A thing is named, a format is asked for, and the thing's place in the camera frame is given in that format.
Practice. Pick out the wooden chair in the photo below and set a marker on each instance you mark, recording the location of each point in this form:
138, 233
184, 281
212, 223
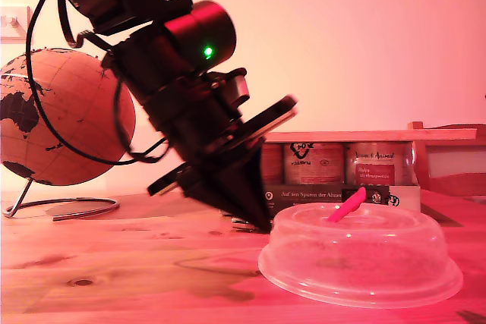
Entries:
452, 185

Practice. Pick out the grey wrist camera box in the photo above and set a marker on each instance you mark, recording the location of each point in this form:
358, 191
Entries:
239, 87

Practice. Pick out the flat wooden board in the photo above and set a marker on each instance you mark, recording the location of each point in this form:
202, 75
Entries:
360, 136

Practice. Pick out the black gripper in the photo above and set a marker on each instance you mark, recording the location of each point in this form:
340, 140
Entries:
201, 126

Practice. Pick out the white wall plate with peg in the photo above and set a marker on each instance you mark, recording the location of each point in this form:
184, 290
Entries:
17, 33

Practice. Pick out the clear plastic microwave lid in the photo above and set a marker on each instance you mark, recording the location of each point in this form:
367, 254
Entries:
360, 259

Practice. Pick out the food can with script label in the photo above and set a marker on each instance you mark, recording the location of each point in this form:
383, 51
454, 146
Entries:
376, 164

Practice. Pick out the food can with recycling print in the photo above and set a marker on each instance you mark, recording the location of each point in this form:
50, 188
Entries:
315, 162

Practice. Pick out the food can with white label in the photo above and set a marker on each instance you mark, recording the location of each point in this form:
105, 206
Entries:
272, 162

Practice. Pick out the printed cardboard can tray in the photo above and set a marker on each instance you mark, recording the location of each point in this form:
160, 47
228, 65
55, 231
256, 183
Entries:
303, 195

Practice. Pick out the cork globe on metal stand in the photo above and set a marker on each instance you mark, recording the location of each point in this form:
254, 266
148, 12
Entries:
76, 119

